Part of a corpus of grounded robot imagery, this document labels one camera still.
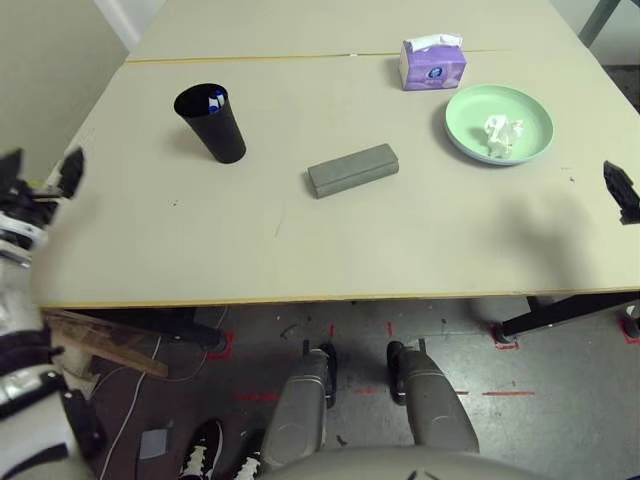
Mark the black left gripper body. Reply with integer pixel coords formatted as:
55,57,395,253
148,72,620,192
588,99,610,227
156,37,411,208
0,177,64,226

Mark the black table foot beam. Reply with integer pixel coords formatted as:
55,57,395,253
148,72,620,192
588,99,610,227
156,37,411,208
499,289,640,341
74,305,227,351

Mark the black plastic cup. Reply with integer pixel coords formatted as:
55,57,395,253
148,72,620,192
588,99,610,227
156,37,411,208
173,82,248,166

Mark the grey glasses case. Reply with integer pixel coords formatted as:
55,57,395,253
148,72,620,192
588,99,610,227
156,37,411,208
306,143,401,201

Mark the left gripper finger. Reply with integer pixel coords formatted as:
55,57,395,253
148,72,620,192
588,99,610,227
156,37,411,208
58,145,87,202
0,148,25,194

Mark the grey robot right leg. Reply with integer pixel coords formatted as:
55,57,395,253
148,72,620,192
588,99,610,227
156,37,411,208
386,337,481,454

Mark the small grey floor box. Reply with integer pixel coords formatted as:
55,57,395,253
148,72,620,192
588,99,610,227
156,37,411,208
138,425,174,462

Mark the light green plate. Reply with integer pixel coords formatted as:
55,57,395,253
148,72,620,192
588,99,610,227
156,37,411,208
444,83,556,166

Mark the side table metal frame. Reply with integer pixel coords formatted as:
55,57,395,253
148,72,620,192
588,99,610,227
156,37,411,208
578,0,624,49

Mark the brown wooden block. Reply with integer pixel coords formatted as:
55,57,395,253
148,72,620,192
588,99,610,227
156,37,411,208
42,309,170,379

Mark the grey robot left leg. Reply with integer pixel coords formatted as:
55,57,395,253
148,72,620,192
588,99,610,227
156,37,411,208
262,342,338,466

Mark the grey robot leg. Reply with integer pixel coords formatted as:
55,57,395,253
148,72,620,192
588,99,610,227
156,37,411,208
262,342,338,466
386,337,481,454

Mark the purple tissue pack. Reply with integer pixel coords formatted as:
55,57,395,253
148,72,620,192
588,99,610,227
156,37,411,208
399,32,469,92

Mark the black white sneaker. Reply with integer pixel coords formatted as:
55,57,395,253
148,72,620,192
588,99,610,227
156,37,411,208
177,418,225,480
232,427,266,480

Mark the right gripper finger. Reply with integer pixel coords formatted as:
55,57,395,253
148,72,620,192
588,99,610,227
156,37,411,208
602,159,640,227

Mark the white tissue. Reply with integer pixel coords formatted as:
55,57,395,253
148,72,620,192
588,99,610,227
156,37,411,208
482,113,527,159

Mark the thin white floor cable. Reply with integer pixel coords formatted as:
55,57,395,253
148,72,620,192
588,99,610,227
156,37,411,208
89,307,229,479

